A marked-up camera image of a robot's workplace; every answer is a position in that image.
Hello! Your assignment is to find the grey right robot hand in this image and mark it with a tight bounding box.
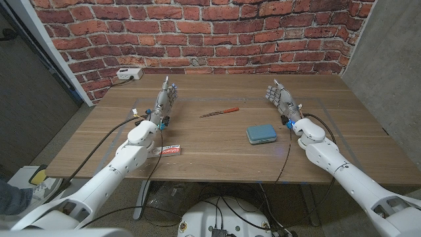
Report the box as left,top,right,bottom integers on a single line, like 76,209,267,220
264,78,303,124

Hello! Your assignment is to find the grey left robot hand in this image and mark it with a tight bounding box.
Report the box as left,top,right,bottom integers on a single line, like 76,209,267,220
149,75,179,130

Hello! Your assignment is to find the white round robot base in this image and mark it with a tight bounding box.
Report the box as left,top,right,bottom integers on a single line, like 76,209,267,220
177,196,274,237

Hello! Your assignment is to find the teal blue sponge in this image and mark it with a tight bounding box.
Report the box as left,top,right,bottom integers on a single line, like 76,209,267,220
246,124,278,145

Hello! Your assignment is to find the white power strip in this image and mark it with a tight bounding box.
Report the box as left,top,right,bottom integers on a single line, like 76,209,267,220
116,67,144,80

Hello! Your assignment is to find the white red toothpaste box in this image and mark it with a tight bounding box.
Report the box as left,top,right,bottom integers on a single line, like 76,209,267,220
147,144,182,158

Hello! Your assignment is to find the red brick print backdrop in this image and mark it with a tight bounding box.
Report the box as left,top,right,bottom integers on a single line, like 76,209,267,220
29,0,378,105

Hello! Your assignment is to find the clear plastic bag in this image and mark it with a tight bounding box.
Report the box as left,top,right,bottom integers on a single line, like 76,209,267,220
146,181,195,220

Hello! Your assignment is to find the white table leg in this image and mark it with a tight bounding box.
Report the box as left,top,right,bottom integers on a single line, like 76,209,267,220
132,180,152,221

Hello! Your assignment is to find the grey table leg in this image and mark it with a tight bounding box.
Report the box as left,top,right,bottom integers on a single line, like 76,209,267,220
298,184,322,227

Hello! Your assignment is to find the dark grey door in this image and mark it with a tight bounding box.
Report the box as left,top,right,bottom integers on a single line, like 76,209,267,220
0,6,83,175

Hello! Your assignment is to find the black and white panel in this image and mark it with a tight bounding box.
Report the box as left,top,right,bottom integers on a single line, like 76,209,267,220
5,0,95,107

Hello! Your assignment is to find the yellow black foot pedal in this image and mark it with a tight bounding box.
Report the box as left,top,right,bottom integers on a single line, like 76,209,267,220
28,163,50,186

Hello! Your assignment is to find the white grey sneaker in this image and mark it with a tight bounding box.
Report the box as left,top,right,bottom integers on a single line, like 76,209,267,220
31,176,64,207

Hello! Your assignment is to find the white floor mat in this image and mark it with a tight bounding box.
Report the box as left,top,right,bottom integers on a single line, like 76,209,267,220
7,165,66,200

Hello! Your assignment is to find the blue jeans leg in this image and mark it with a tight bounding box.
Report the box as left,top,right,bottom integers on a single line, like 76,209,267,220
0,180,34,215

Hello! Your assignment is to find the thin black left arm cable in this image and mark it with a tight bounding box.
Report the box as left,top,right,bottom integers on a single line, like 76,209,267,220
131,128,184,228

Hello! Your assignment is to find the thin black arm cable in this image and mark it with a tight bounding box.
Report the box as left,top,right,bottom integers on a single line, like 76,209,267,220
274,127,293,185
131,128,184,228

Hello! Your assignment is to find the black power strip cable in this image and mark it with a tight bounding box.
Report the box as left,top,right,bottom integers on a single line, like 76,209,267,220
110,76,135,88

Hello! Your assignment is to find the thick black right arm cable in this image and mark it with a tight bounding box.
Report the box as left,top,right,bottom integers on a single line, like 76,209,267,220
301,113,337,145

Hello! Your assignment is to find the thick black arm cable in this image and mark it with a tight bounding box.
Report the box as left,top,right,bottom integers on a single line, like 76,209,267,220
301,113,337,145
42,115,147,203

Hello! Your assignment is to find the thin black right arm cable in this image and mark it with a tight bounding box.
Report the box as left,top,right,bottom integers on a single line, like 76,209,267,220
274,127,293,185

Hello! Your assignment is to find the orange handled screwdriver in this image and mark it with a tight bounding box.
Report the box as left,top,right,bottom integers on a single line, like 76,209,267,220
199,107,240,119

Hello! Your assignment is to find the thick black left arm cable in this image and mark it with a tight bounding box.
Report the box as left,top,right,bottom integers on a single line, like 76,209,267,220
42,115,147,203

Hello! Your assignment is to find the black door handle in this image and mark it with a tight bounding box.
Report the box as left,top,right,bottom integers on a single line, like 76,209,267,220
0,28,19,42

